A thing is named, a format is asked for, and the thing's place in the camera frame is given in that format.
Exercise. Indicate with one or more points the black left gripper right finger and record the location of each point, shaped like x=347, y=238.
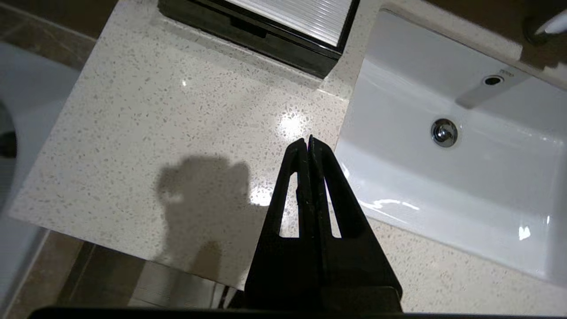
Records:
x=359, y=266

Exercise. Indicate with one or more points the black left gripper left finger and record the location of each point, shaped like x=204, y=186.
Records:
x=279, y=266

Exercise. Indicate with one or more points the black amenity box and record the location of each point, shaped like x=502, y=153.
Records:
x=347, y=40

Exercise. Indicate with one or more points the white sink basin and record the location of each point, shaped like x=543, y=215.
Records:
x=487, y=177

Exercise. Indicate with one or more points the chrome sink drain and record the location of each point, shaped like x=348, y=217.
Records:
x=444, y=132

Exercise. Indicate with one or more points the white toilet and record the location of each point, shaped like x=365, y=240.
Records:
x=35, y=88

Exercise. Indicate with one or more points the chrome faucet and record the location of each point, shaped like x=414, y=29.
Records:
x=549, y=29

